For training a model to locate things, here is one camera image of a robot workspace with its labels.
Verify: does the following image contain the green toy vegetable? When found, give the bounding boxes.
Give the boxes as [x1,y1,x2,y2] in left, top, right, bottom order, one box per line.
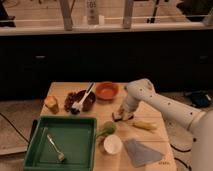
[96,121,116,137]

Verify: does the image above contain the grey blue cloth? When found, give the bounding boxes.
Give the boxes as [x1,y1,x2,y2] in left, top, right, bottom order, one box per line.
[124,139,164,168]

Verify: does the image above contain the black cable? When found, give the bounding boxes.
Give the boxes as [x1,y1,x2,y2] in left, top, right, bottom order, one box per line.
[170,143,193,168]
[0,112,31,144]

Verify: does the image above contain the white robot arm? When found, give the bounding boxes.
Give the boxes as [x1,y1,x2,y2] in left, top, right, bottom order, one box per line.
[121,79,213,171]

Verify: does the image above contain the metal fork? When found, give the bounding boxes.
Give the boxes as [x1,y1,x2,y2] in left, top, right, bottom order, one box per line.
[47,134,65,162]

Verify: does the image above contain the black cable left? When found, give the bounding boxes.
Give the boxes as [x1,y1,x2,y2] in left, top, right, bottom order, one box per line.
[0,112,31,144]

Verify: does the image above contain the orange bowl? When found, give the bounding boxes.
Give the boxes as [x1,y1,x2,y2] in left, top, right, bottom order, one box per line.
[95,82,119,100]

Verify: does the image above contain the white cup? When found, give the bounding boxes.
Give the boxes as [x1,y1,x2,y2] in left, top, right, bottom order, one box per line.
[103,135,123,155]

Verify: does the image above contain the black cable right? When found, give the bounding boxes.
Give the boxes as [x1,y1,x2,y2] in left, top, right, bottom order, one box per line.
[170,143,193,168]

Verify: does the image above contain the dark cabinet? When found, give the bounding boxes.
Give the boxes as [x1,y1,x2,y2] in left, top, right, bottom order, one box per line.
[0,30,213,100]

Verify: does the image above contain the green plastic tray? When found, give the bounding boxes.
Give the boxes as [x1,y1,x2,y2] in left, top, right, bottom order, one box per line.
[23,116,97,171]

